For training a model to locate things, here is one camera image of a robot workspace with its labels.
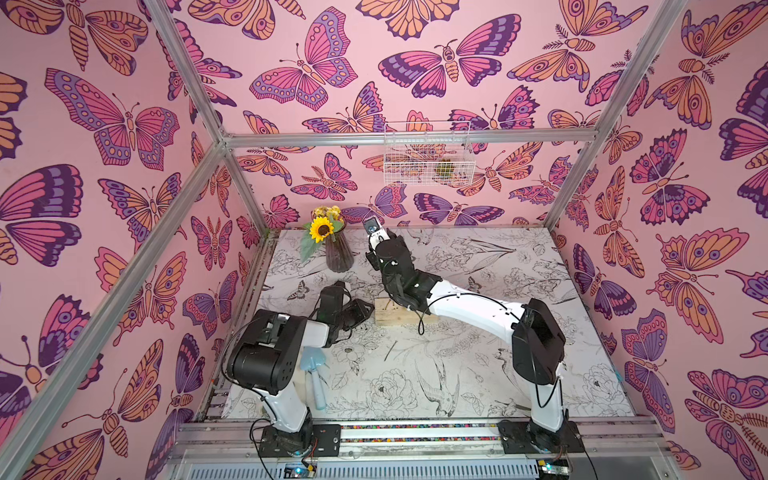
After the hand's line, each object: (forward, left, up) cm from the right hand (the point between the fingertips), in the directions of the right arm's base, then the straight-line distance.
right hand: (387, 228), depth 81 cm
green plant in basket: (+25, -17, +2) cm, 30 cm away
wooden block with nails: (-12, 0, -25) cm, 28 cm away
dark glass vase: (+7, +17, -19) cm, 26 cm away
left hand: (-9, +4, -27) cm, 28 cm away
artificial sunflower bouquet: (+6, +18, -3) cm, 20 cm away
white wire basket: (+29, -12, +5) cm, 32 cm away
